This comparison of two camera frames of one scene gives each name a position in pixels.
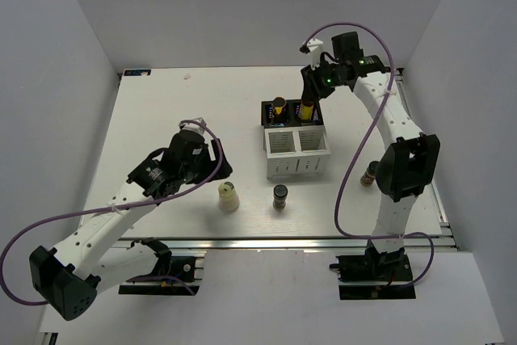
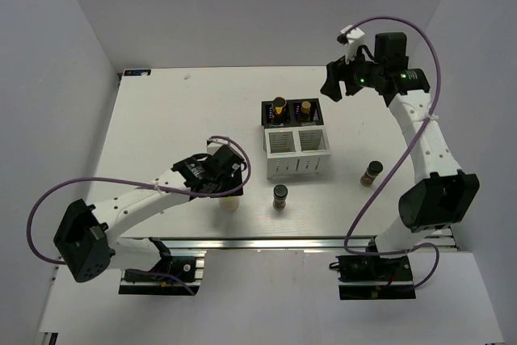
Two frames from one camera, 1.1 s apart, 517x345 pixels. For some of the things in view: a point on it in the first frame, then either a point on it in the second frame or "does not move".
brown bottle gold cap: [305, 110] does not move
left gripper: [209, 171] -> [233, 182]
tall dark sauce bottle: [279, 115] does not move
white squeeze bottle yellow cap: [229, 199] does not move
